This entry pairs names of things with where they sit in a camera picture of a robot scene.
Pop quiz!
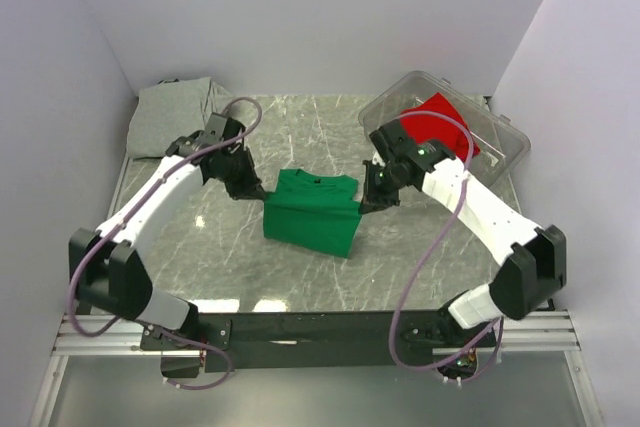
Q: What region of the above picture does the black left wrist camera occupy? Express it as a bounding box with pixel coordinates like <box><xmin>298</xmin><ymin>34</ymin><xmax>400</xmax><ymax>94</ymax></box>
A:
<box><xmin>204</xmin><ymin>113</ymin><xmax>246</xmax><ymax>145</ymax></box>

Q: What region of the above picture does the folded grey t shirt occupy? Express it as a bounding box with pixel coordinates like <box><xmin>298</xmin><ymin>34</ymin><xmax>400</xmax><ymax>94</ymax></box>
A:
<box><xmin>126</xmin><ymin>77</ymin><xmax>232</xmax><ymax>159</ymax></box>

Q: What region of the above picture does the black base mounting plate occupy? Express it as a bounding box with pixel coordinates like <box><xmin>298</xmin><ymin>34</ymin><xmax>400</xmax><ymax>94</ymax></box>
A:
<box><xmin>138</xmin><ymin>310</ymin><xmax>499</xmax><ymax>379</ymax></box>

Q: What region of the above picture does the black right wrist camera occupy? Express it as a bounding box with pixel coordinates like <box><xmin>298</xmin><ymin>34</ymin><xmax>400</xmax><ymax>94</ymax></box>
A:
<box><xmin>369</xmin><ymin>119</ymin><xmax>417</xmax><ymax>164</ymax></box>

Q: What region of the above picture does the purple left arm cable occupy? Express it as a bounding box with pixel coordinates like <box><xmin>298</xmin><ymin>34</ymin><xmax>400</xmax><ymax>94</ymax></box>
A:
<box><xmin>67</xmin><ymin>97</ymin><xmax>264</xmax><ymax>391</ymax></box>

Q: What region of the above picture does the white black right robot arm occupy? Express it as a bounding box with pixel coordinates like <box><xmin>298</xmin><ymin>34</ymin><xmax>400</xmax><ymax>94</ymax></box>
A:
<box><xmin>363</xmin><ymin>158</ymin><xmax>567</xmax><ymax>346</ymax></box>

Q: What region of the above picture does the green t shirt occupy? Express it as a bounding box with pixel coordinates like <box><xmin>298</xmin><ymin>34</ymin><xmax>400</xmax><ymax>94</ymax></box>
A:
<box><xmin>263</xmin><ymin>169</ymin><xmax>361</xmax><ymax>258</ymax></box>

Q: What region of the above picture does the aluminium frame rail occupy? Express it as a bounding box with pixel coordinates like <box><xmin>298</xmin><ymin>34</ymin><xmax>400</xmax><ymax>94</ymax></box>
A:
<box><xmin>52</xmin><ymin>314</ymin><xmax>581</xmax><ymax>356</ymax></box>

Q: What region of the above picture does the clear plastic bin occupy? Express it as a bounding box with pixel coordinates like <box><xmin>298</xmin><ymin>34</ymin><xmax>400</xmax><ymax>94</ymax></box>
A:
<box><xmin>358</xmin><ymin>71</ymin><xmax>531</xmax><ymax>187</ymax></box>

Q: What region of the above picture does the red t shirt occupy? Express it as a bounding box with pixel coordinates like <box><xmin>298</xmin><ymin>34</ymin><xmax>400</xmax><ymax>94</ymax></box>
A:
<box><xmin>400</xmin><ymin>93</ymin><xmax>471</xmax><ymax>161</ymax></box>

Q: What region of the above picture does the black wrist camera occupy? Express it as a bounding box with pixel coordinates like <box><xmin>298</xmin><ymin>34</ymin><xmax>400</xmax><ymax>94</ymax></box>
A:
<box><xmin>369</xmin><ymin>119</ymin><xmax>417</xmax><ymax>164</ymax></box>
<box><xmin>204</xmin><ymin>113</ymin><xmax>246</xmax><ymax>145</ymax></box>

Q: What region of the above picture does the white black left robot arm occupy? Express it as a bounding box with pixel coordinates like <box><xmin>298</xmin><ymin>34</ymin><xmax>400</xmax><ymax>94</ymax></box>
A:
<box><xmin>66</xmin><ymin>127</ymin><xmax>265</xmax><ymax>349</ymax></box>

